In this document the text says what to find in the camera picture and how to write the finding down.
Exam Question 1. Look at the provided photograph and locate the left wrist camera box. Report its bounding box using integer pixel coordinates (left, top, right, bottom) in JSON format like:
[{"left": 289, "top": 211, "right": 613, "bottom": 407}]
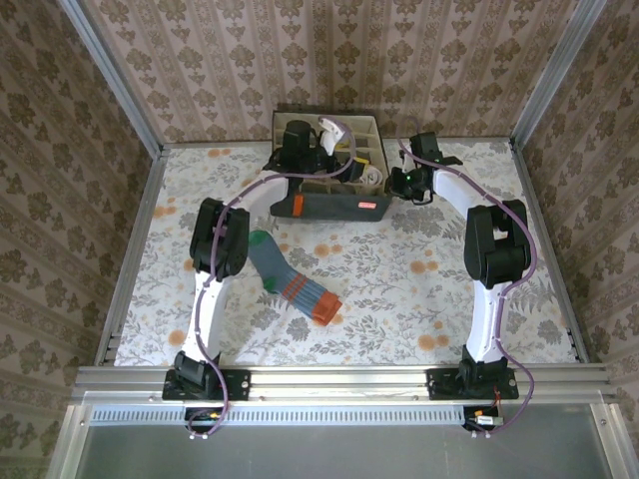
[{"left": 319, "top": 122, "right": 346, "bottom": 157}]

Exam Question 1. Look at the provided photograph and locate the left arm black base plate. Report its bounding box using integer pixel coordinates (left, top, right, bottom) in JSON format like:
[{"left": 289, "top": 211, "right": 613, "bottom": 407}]
[{"left": 162, "top": 367, "right": 252, "bottom": 402}]

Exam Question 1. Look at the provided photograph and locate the dark fabric sock organizer box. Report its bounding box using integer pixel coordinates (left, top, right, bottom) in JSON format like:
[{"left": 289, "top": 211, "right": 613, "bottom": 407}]
[{"left": 269, "top": 110, "right": 393, "bottom": 223}]

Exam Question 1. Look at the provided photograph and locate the slotted cable duct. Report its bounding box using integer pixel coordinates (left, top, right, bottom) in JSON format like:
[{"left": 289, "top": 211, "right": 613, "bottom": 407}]
[{"left": 88, "top": 403, "right": 596, "bottom": 426}]

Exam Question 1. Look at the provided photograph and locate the black connector bracket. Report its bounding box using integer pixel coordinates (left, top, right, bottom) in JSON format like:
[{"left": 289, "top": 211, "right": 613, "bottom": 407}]
[
  {"left": 462, "top": 406, "right": 506, "bottom": 433},
  {"left": 185, "top": 406, "right": 232, "bottom": 434}
]

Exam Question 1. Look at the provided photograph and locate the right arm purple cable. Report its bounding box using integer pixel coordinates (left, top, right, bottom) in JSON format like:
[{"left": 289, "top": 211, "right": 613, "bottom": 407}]
[{"left": 397, "top": 117, "right": 539, "bottom": 440}]

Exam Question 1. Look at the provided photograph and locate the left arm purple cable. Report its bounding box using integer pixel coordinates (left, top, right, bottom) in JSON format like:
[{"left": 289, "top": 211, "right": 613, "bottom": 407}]
[{"left": 187, "top": 115, "right": 358, "bottom": 440}]

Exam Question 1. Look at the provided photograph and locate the aluminium frame post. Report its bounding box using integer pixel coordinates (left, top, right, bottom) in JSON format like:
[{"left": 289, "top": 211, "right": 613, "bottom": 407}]
[
  {"left": 511, "top": 0, "right": 611, "bottom": 151},
  {"left": 58, "top": 0, "right": 165, "bottom": 157}
]

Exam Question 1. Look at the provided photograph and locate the aluminium table side rail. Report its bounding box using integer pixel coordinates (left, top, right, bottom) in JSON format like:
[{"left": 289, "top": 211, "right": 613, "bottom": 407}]
[
  {"left": 93, "top": 147, "right": 169, "bottom": 368},
  {"left": 507, "top": 141, "right": 591, "bottom": 364}
]

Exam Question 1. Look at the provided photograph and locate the white sock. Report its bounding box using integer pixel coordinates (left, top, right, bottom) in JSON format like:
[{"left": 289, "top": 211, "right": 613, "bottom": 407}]
[{"left": 358, "top": 167, "right": 386, "bottom": 190}]

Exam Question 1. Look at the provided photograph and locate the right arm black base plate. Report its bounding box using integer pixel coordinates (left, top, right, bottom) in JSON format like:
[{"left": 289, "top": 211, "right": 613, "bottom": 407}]
[{"left": 427, "top": 367, "right": 520, "bottom": 402}]

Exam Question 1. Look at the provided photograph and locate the grey metal panel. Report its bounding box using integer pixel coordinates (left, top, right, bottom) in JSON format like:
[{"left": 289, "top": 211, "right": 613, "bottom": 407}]
[{"left": 74, "top": 423, "right": 615, "bottom": 479}]

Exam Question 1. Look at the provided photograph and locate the floral tablecloth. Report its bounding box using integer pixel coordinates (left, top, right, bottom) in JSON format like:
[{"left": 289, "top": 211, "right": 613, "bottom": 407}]
[{"left": 113, "top": 139, "right": 580, "bottom": 368}]

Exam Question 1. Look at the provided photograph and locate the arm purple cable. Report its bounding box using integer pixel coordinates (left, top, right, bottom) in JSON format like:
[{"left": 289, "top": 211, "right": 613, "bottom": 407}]
[
  {"left": 397, "top": 117, "right": 539, "bottom": 440},
  {"left": 187, "top": 115, "right": 358, "bottom": 440}
]

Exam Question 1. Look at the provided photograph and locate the grey sock with orange cuff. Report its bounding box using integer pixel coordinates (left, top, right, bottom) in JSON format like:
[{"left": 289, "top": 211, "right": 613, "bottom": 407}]
[{"left": 248, "top": 230, "right": 343, "bottom": 328}]

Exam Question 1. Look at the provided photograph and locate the aluminium front rail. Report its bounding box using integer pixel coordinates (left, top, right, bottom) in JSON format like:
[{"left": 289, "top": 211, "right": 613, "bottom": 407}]
[{"left": 69, "top": 362, "right": 619, "bottom": 406}]

